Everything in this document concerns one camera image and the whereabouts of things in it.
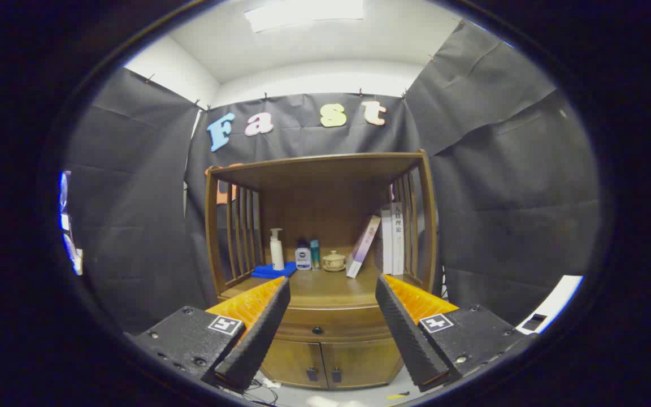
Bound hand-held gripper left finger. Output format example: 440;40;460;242
125;276;291;393

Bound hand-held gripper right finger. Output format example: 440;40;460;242
375;274;538;392

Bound wooden cabinet door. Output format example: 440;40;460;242
261;338;327;389
321;339;404;389

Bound wooden countertop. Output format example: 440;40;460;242
219;263;425;310

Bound brown wooden cabinet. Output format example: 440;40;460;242
204;150;439;391

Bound blue folded cloth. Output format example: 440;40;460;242
251;261;298;279

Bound white pump bottle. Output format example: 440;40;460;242
269;228;285;271

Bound white bottle with blue cap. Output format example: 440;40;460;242
295;239;313;271

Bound white book with black characters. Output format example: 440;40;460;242
390;202;405;276

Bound plain white book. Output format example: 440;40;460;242
381;209;393;275

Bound purple cover book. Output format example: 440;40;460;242
346;215;381;279

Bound beige lidded teacup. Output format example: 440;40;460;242
322;250;348;272

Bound white box device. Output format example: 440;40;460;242
515;275;584;335

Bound black floor cables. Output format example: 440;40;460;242
241;378;281;406

